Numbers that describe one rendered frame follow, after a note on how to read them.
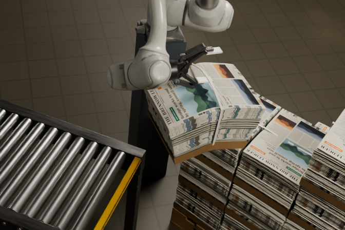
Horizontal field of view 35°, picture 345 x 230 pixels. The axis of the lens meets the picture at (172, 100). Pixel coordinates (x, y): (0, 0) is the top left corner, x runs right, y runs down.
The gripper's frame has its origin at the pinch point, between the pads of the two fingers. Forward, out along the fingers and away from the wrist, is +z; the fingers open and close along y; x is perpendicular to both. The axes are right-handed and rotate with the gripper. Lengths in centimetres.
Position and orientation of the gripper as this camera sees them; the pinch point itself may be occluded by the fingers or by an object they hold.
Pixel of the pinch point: (213, 64)
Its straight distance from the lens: 205.9
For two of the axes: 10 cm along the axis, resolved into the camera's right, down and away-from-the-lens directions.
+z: 9.0, -1.4, 4.1
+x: 3.9, 6.8, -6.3
